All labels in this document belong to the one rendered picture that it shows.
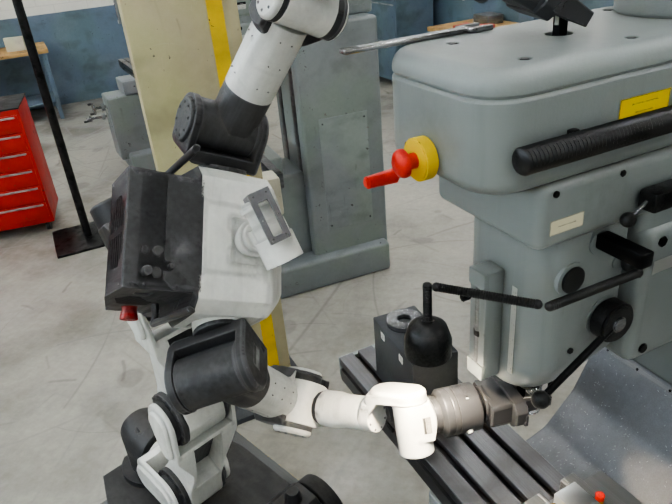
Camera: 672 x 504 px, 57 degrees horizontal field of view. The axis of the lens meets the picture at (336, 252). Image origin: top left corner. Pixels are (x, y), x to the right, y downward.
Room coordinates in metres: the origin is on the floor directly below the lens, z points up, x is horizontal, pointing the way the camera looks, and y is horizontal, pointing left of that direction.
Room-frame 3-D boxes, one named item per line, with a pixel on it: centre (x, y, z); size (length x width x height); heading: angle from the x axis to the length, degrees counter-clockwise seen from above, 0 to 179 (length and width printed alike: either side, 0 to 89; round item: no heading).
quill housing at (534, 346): (0.89, -0.34, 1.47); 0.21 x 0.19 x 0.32; 24
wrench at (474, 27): (0.93, -0.14, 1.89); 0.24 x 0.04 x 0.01; 114
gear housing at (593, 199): (0.91, -0.38, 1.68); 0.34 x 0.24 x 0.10; 114
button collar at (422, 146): (0.80, -0.13, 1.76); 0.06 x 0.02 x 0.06; 24
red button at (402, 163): (0.79, -0.10, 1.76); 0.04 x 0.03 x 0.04; 24
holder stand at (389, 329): (1.24, -0.17, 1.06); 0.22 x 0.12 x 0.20; 19
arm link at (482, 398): (0.88, -0.25, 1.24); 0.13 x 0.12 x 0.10; 11
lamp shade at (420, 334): (0.76, -0.13, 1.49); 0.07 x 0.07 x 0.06
